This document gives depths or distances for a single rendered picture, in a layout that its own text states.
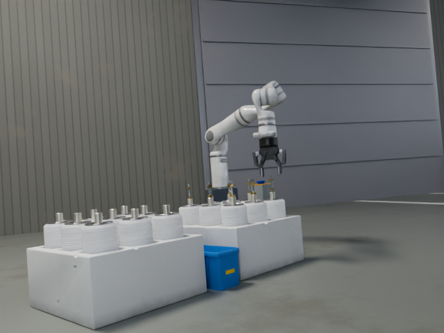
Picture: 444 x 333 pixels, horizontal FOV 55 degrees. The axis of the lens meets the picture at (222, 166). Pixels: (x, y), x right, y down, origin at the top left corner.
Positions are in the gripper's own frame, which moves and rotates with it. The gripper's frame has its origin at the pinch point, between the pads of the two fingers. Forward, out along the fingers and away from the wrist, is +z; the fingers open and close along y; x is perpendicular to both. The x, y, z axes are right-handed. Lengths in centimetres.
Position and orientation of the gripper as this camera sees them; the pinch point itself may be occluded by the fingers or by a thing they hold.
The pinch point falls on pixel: (271, 172)
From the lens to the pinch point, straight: 174.6
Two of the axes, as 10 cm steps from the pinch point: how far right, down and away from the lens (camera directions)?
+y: -9.4, 0.8, 3.4
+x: -3.4, -0.1, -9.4
